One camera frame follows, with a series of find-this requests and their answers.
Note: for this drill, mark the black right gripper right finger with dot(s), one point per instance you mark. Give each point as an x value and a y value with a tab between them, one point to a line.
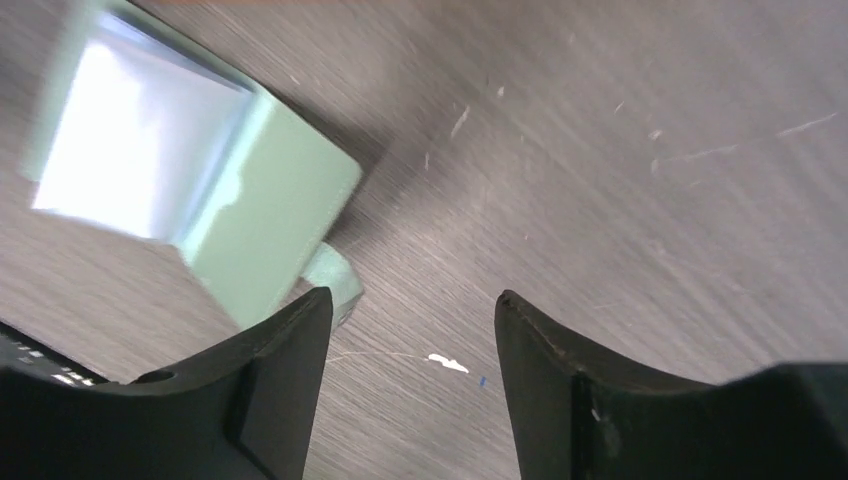
580	410

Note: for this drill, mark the green card holder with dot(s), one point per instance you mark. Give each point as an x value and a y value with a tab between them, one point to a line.
144	132

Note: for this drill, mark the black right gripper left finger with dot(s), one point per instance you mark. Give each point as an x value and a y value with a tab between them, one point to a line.
241	409

